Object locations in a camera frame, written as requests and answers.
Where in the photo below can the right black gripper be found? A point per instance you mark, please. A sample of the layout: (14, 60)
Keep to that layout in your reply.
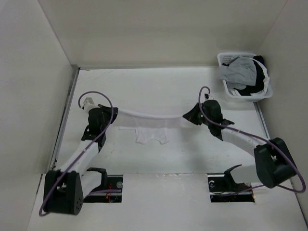
(191, 115)

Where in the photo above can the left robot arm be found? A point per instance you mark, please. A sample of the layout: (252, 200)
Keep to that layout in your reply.
(66, 187)

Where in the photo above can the black tank top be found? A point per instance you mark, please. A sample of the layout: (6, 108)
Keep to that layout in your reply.
(259, 85)

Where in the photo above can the white garment in basket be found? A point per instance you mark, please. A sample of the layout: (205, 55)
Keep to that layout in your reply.
(234, 87)

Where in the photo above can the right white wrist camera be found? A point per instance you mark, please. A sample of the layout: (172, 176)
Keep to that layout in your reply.
(208, 97)

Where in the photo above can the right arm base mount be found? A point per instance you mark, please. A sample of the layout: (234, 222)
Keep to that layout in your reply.
(223, 188)

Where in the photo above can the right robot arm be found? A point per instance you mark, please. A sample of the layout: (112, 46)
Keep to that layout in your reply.
(273, 162)

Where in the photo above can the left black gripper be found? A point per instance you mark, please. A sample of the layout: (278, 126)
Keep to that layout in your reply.
(112, 114)

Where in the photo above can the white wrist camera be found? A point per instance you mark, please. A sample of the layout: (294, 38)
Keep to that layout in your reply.
(208, 97)
(88, 104)

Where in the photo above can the white tank top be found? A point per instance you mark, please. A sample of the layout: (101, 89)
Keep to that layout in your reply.
(148, 127)

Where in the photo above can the white plastic laundry basket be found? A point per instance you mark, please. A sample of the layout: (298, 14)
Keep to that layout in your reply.
(225, 58)

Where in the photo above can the grey tank top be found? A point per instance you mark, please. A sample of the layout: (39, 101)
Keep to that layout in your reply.
(240, 70)

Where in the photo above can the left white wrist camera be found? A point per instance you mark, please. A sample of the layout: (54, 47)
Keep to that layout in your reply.
(88, 104)

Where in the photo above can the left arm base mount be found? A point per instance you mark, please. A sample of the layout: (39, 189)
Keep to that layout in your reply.
(108, 191)

